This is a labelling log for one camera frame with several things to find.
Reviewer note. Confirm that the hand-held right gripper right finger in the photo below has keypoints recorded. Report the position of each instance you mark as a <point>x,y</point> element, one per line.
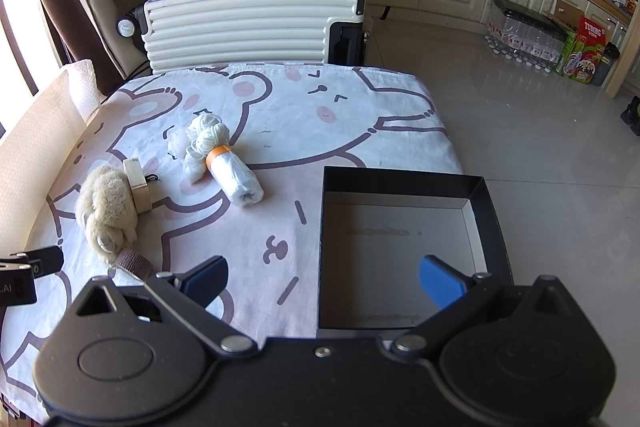
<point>440,284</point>

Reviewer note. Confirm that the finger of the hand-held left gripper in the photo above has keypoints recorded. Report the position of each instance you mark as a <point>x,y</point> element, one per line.
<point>45,259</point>

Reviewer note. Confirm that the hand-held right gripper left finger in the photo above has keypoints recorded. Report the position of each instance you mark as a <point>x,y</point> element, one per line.
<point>205,279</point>

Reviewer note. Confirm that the black cardboard box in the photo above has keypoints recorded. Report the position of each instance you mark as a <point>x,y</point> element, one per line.
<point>390,232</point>

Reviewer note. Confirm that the beige plush toy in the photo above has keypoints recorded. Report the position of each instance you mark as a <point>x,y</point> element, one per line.
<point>105,202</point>

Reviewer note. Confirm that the plastic bag roll orange band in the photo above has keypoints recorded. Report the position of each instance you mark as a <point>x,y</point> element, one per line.
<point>235,179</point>

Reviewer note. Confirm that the wooden block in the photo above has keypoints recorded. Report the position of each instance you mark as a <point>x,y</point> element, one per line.
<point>137,187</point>

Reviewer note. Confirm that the white yarn ball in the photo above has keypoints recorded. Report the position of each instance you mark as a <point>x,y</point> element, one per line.
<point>207,127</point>

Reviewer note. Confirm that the bear print blanket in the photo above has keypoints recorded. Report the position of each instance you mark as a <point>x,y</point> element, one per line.
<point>300,132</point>

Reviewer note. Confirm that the white ribbed suitcase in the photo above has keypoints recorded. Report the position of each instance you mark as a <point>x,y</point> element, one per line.
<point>235,27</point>

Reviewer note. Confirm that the pack of water bottles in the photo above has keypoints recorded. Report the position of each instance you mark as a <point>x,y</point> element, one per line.
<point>525,37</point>

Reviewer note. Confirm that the green printed carton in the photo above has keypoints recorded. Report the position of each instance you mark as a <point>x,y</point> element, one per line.
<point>582,64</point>

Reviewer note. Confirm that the black bin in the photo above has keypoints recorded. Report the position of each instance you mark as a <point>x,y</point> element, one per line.
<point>606,64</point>

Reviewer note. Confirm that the red carton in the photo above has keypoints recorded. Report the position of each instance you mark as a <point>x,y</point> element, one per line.
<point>592,29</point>

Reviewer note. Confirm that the brown cardboard piece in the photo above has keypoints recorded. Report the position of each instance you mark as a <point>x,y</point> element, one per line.
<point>567,12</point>

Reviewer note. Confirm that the dark window frame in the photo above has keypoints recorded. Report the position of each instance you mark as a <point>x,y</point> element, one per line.
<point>15,52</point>

